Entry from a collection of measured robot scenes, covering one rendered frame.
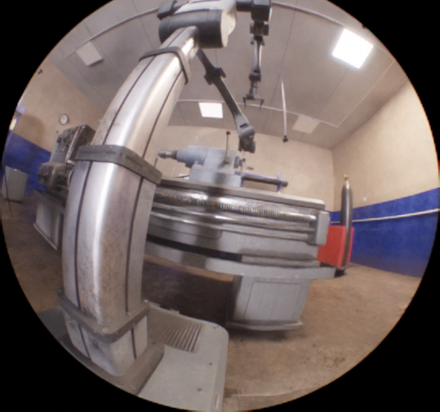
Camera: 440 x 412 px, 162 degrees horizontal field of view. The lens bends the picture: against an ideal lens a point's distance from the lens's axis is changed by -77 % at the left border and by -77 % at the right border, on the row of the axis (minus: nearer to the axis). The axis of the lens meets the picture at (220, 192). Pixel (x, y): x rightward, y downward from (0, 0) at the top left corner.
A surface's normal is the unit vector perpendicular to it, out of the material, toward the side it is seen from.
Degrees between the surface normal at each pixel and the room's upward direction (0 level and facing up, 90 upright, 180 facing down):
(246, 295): 90
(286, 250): 90
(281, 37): 180
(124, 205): 90
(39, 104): 90
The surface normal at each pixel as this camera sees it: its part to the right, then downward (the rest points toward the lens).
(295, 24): -0.17, 0.97
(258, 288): -0.07, -0.20
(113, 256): 0.98, 0.14
